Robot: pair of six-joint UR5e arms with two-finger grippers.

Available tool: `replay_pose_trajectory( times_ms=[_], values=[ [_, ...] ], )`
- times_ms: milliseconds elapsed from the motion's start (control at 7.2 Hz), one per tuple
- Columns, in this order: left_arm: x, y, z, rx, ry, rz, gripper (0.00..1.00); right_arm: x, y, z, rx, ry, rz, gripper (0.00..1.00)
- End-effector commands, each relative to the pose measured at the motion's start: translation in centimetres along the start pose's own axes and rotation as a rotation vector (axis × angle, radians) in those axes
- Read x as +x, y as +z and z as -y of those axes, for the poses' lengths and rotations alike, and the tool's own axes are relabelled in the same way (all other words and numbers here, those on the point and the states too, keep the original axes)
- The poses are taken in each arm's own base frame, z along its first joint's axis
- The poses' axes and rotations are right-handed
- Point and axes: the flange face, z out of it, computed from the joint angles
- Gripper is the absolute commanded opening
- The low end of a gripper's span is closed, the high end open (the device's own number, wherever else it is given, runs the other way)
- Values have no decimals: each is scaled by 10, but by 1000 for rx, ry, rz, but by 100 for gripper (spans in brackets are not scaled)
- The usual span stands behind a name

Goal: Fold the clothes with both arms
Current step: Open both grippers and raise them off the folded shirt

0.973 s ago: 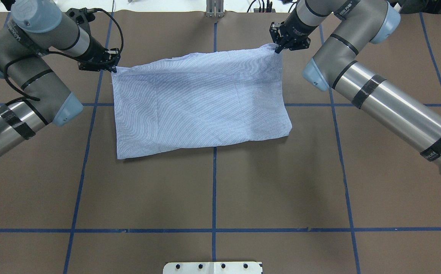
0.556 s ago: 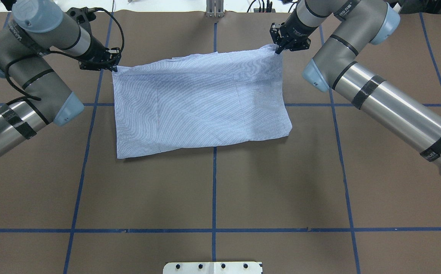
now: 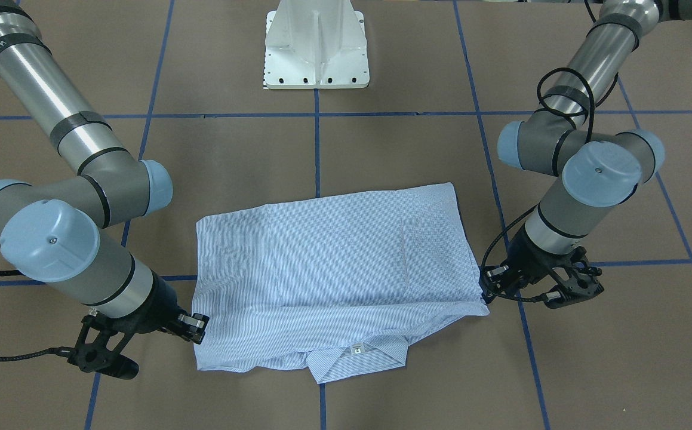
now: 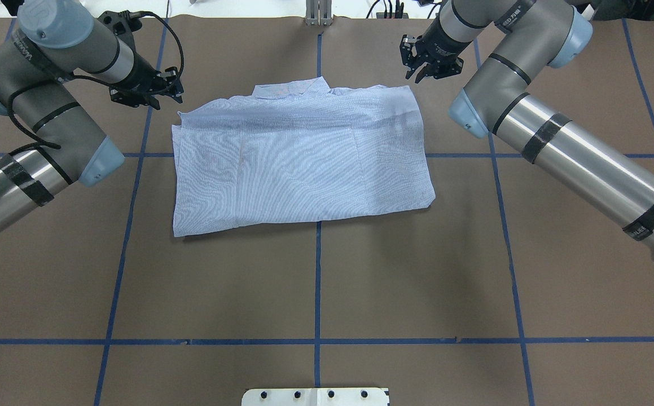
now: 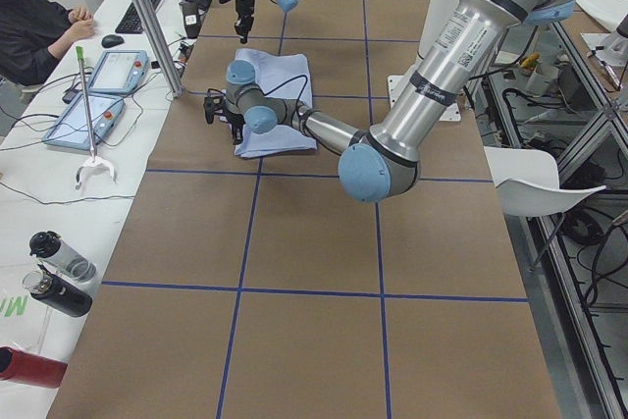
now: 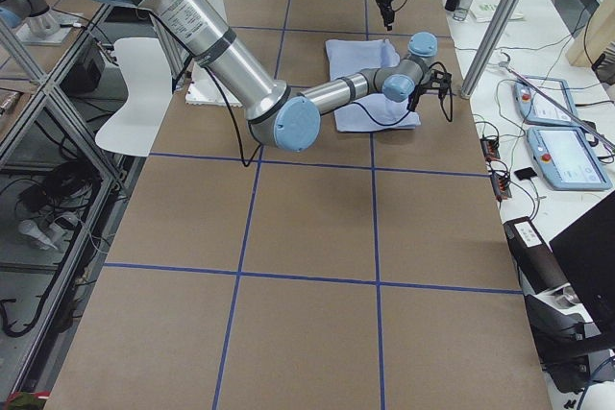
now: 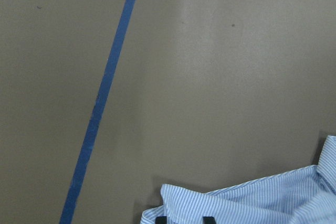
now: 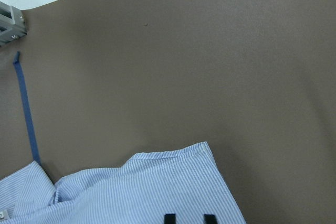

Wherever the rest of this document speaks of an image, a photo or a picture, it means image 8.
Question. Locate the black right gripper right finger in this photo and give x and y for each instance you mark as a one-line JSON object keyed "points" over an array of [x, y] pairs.
{"points": [[209, 219]]}

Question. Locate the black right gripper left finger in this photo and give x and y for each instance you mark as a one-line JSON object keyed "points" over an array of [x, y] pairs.
{"points": [[170, 219]]}

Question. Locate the blue striped button shirt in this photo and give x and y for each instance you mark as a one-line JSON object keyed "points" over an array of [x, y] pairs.
{"points": [[149, 186]]}

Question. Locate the grey metal bracket post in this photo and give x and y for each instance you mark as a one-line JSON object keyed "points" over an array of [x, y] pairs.
{"points": [[13, 24]]}

